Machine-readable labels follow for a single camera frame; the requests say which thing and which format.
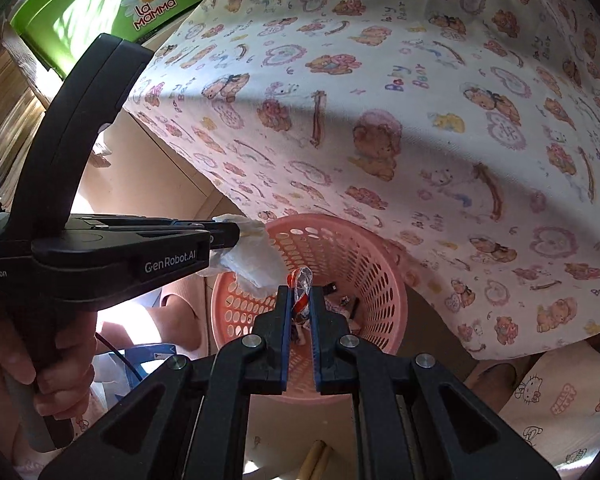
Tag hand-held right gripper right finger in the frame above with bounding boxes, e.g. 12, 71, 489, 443
311, 285, 563, 480

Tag blue white plastic bag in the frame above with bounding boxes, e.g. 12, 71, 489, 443
107, 342, 177, 386

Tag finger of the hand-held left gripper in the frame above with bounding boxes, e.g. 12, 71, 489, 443
79, 215, 242, 252

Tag red white wrapper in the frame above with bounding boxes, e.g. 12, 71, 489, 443
287, 267, 313, 341

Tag pink slipper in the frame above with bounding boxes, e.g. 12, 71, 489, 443
157, 277, 208, 356

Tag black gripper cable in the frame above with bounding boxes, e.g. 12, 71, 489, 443
94, 332, 146, 383

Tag printed pajama pants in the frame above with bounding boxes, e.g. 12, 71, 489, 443
497, 345, 600, 476

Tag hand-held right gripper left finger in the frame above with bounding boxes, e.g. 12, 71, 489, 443
37, 285, 292, 480

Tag wooden stick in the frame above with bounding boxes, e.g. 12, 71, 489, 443
300, 440, 333, 480

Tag bear print tablecloth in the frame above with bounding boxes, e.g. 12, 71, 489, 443
122, 0, 600, 361

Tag white tissue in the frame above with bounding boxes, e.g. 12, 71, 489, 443
200, 214, 287, 297

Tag person's left hand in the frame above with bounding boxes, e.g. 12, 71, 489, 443
0, 305, 98, 423

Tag pink plastic basket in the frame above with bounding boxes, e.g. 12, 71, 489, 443
211, 214, 408, 408

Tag green plastic bucket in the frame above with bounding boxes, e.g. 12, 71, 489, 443
7, 0, 221, 81

